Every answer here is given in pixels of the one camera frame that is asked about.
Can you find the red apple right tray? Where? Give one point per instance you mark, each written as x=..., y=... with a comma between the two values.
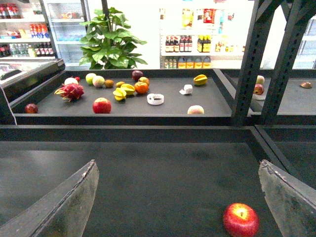
x=258, y=89

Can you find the black metal shelf post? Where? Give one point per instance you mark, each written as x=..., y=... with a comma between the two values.
x=275, y=33

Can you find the yellow star fruit front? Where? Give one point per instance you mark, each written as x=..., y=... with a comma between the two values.
x=120, y=94

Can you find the white round fruit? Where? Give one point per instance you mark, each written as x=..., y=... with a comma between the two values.
x=70, y=81

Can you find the small dark red apple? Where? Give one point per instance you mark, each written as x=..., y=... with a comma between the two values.
x=31, y=108

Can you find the yellow star fruit far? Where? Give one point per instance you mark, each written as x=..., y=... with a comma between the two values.
x=200, y=80

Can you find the brown kiwi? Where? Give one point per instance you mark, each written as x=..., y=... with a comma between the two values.
x=109, y=83

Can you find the green apple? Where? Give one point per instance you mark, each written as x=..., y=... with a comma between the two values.
x=89, y=78

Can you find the brown fruit far right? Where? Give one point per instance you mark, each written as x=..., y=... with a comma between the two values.
x=306, y=85

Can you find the left drinks shelf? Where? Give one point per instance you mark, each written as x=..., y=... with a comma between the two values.
x=24, y=31

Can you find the red apple near gripper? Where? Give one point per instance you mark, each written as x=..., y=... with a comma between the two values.
x=240, y=220

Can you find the grocery shelf with bottles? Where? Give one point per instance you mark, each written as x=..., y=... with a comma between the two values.
x=202, y=36

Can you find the yellow star fruit back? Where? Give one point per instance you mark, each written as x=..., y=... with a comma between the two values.
x=129, y=89

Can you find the red apple on tray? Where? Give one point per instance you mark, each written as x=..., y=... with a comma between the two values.
x=102, y=106

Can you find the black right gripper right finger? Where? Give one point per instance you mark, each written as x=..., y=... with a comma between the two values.
x=291, y=202

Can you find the orange persimmon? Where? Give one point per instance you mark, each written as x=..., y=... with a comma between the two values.
x=141, y=87

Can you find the red yellow apple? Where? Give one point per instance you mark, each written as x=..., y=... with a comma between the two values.
x=144, y=80

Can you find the dark purple plum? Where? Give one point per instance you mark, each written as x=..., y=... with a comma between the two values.
x=137, y=74

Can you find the pale green melon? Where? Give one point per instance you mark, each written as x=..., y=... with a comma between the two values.
x=98, y=81

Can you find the green potted plant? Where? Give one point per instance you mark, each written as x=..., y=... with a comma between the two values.
x=108, y=43

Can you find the pale apple right tray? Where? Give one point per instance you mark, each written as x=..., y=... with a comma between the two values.
x=260, y=80

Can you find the pink dragon fruit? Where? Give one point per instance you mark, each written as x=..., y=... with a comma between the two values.
x=70, y=92

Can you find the yellow star fruit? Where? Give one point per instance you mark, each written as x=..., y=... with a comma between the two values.
x=129, y=89
x=200, y=80
x=120, y=94

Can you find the pale peach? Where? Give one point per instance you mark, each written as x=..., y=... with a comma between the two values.
x=195, y=109

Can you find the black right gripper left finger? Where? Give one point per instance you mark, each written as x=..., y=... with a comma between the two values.
x=63, y=212

